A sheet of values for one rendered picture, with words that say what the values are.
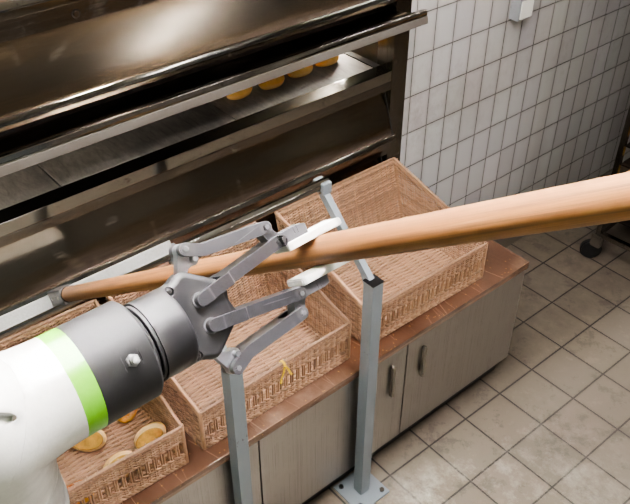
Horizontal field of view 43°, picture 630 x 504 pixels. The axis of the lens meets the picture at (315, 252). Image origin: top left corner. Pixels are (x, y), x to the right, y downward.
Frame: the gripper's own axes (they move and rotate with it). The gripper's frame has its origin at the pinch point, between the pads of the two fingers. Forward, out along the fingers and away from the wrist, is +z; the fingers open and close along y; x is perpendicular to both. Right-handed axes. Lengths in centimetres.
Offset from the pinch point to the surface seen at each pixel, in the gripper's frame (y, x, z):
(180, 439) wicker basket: 50, -133, 23
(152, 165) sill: -19, -144, 53
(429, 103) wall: -3, -152, 168
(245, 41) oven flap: -40, -122, 83
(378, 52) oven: -26, -144, 147
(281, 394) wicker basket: 56, -137, 57
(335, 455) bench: 89, -155, 75
